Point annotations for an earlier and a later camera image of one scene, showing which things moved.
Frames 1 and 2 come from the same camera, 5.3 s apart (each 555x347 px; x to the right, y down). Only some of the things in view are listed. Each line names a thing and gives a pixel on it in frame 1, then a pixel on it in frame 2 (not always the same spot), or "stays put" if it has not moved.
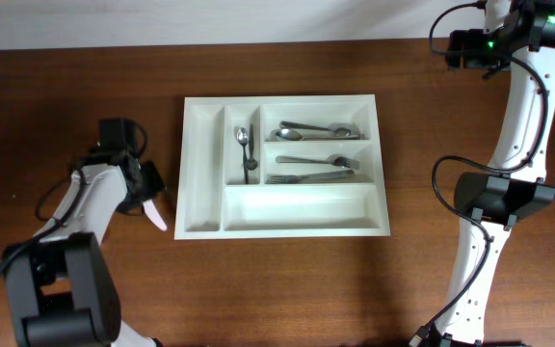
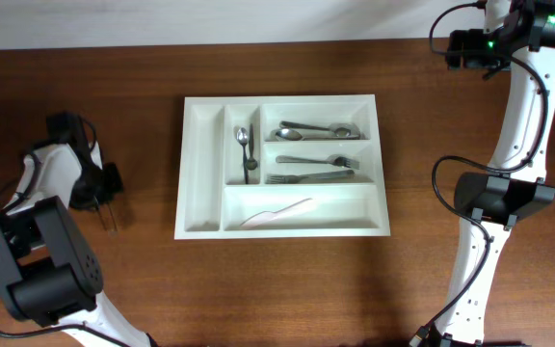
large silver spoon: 337,129 stays put
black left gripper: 156,183 to 116,183
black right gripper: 474,39 stays put
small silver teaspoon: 251,163 stays put
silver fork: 295,178 stays put
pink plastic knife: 153,215 to 266,216
